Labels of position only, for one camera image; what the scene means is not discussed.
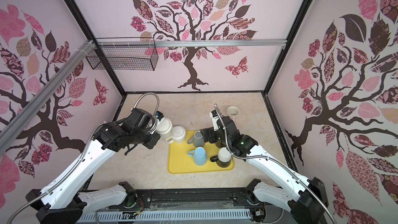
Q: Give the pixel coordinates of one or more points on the white mug red interior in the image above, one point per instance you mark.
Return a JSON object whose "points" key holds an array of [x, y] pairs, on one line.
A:
{"points": [[165, 130]]}

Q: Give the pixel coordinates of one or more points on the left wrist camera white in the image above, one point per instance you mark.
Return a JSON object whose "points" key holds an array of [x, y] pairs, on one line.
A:
{"points": [[159, 115]]}

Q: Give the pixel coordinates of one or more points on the all black mug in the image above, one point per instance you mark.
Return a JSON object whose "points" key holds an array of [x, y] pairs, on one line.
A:
{"points": [[220, 144]]}

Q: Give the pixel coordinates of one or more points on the white slotted cable duct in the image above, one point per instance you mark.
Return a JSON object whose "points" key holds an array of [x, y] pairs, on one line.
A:
{"points": [[163, 216]]}

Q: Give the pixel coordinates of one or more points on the left aluminium rail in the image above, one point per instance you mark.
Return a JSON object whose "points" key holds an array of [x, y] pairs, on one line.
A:
{"points": [[17, 125]]}

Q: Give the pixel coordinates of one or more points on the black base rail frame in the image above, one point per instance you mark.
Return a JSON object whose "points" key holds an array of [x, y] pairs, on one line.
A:
{"points": [[192, 197]]}

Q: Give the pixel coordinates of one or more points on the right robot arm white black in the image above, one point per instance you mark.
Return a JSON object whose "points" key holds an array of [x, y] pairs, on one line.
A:
{"points": [[273, 174]]}

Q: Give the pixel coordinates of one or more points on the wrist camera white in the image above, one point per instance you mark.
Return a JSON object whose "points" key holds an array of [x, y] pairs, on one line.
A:
{"points": [[159, 115], [214, 118]]}

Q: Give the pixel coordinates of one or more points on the black mug white base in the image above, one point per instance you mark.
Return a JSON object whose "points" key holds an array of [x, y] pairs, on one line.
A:
{"points": [[223, 159]]}

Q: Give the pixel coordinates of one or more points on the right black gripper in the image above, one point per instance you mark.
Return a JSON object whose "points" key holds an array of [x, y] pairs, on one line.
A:
{"points": [[210, 134]]}

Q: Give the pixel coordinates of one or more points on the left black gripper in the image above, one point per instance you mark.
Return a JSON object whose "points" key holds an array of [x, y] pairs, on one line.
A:
{"points": [[154, 137]]}

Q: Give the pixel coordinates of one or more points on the back aluminium rail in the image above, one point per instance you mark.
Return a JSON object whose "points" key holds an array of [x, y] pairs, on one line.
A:
{"points": [[197, 43]]}

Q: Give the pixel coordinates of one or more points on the grey mug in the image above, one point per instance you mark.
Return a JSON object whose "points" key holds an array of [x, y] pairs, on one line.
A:
{"points": [[197, 140]]}

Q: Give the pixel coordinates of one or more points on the aluminium rail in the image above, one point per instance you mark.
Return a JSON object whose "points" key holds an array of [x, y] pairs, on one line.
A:
{"points": [[197, 43], [17, 125]]}

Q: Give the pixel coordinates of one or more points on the pale pink mug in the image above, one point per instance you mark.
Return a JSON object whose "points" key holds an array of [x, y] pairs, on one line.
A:
{"points": [[233, 112]]}

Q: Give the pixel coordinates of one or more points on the white ribbed-base mug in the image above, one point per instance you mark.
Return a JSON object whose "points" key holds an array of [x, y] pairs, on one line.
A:
{"points": [[178, 135]]}

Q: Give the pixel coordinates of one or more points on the black wire basket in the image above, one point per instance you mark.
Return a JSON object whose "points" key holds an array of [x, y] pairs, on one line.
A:
{"points": [[134, 55]]}

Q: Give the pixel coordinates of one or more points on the light blue mug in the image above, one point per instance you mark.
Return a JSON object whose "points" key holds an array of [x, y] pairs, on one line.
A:
{"points": [[199, 156]]}

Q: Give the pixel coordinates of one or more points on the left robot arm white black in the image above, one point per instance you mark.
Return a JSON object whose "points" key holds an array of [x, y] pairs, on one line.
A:
{"points": [[63, 201]]}

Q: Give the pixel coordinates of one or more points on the yellow plastic tray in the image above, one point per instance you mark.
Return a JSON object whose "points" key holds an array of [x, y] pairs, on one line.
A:
{"points": [[185, 158]]}

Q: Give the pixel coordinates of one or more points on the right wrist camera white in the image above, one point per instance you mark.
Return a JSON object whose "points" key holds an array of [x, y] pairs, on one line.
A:
{"points": [[214, 118]]}

